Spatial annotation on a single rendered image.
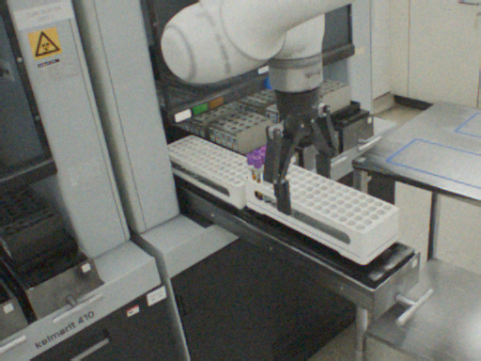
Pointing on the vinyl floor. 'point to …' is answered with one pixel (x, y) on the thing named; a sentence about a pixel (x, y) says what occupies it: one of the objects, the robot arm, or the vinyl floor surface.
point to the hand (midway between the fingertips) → (303, 190)
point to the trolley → (415, 164)
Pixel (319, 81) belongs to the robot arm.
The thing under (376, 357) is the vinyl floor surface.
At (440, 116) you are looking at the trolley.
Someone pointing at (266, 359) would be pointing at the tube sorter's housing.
